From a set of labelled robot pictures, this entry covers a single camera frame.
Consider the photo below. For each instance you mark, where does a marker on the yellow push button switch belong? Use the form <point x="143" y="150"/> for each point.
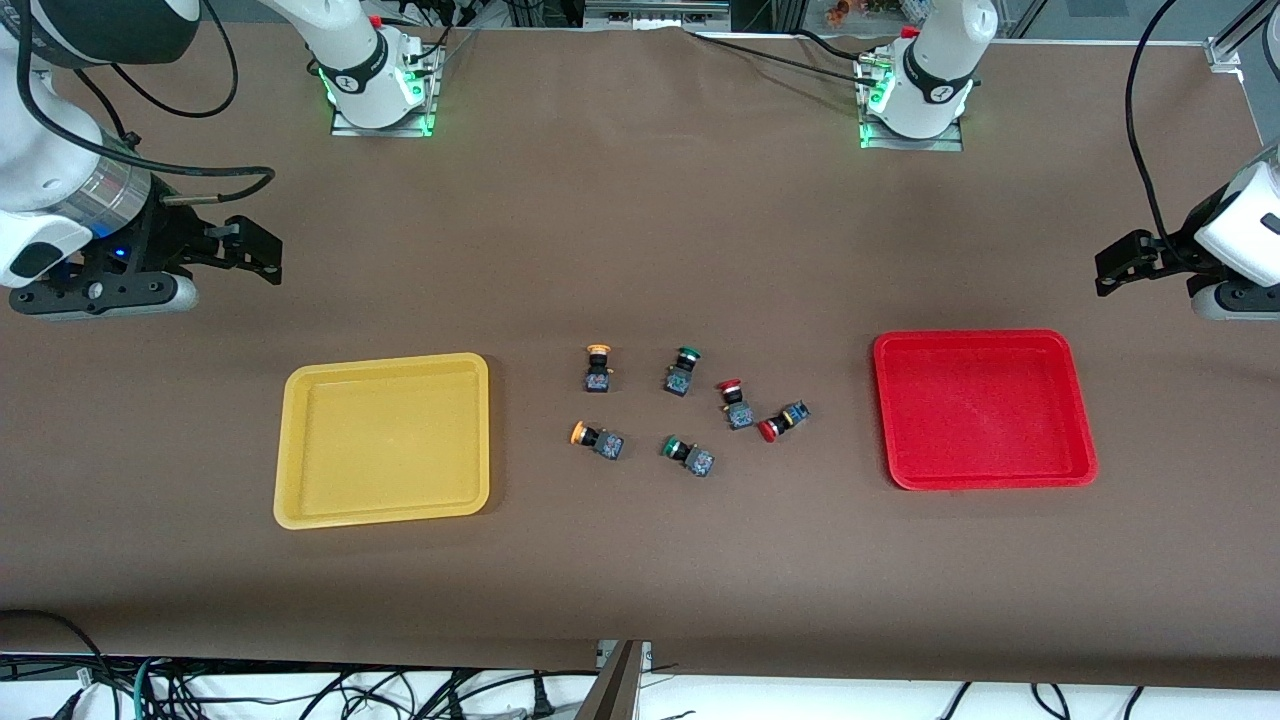
<point x="598" y="378"/>
<point x="607" y="444"/>

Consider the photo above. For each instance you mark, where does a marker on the green push button switch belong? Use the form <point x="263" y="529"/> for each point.
<point x="679" y="380"/>
<point x="698" y="461"/>

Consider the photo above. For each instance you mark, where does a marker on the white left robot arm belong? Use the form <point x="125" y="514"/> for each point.
<point x="935" y="60"/>

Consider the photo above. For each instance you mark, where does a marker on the yellow plastic tray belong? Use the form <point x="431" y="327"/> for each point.
<point x="340" y="450"/>

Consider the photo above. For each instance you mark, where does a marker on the small orange objects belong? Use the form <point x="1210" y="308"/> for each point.
<point x="845" y="12"/>

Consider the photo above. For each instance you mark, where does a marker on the metal table post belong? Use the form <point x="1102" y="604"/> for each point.
<point x="615" y="690"/>

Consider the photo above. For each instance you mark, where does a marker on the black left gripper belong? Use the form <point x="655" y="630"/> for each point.
<point x="1166" y="254"/>

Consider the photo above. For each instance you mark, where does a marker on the aluminium frame profile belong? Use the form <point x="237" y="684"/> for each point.
<point x="1225" y="50"/>

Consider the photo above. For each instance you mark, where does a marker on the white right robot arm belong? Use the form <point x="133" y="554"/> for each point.
<point x="30" y="160"/>

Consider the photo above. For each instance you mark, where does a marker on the red plastic tray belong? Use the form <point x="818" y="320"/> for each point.
<point x="1000" y="420"/>

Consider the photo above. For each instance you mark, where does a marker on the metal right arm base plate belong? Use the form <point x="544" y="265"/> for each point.
<point x="428" y="90"/>

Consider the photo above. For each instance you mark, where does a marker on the brown table cover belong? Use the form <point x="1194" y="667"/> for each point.
<point x="640" y="560"/>

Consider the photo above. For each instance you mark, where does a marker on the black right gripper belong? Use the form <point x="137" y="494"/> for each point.
<point x="168" y="237"/>

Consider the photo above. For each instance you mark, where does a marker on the grey metal rail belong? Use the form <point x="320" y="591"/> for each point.
<point x="655" y="12"/>

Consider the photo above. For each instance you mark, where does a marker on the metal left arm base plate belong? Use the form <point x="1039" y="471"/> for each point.
<point x="870" y="135"/>

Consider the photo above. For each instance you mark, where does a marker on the red push button switch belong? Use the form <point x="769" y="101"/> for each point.
<point x="739" y="412"/>
<point x="793" y="415"/>

